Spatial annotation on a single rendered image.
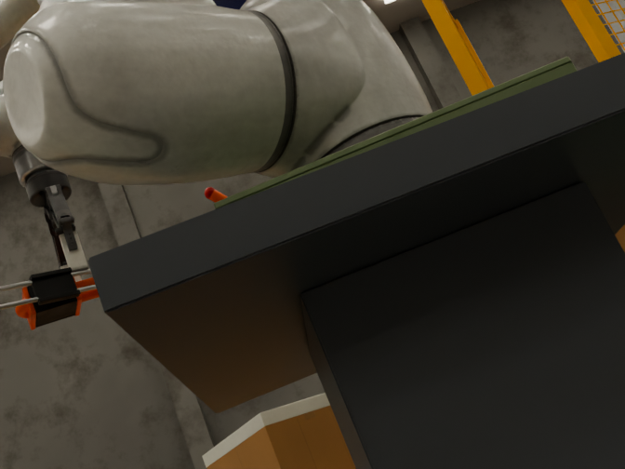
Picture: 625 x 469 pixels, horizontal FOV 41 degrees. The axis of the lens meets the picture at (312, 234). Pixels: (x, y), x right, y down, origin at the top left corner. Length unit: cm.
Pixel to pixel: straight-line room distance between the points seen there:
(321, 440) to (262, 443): 23
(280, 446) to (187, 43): 260
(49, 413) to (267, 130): 1072
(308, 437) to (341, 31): 258
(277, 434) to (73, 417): 819
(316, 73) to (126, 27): 18
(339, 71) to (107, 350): 1062
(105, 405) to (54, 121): 1055
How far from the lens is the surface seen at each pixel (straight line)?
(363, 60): 79
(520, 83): 68
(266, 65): 73
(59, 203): 147
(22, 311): 143
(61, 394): 1138
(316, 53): 77
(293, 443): 323
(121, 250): 54
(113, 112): 67
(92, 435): 1118
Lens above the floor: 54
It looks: 19 degrees up
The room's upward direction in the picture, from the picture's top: 23 degrees counter-clockwise
